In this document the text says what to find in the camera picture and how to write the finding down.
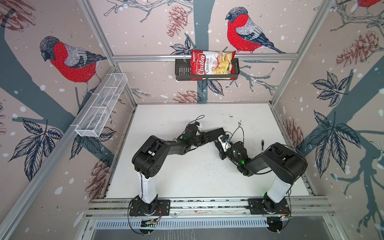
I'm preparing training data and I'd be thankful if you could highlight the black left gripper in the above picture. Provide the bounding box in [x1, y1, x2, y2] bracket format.
[189, 132, 214, 147]

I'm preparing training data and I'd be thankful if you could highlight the black network switch box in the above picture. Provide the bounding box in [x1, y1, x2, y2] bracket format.
[207, 128, 226, 143]

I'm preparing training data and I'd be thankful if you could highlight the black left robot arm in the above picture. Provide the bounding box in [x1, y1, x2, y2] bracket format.
[132, 122, 225, 213]

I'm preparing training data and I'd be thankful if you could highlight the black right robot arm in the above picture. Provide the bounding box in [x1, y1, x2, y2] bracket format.
[215, 140, 308, 214]

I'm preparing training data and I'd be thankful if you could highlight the red cassava chips bag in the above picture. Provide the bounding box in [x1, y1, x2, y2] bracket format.
[191, 50, 236, 76]

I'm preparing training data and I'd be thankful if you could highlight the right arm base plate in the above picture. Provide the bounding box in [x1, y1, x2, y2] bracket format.
[247, 198, 291, 215]

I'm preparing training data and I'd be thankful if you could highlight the black wall basket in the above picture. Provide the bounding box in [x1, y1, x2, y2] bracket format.
[175, 58, 240, 81]

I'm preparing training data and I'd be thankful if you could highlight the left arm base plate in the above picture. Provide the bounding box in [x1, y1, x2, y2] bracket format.
[129, 197, 171, 217]

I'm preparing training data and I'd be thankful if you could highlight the aluminium mounting rail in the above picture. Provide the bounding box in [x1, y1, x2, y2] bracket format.
[84, 196, 336, 219]

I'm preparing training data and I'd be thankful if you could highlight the white wire mesh shelf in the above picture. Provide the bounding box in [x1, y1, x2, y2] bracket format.
[75, 73, 128, 138]

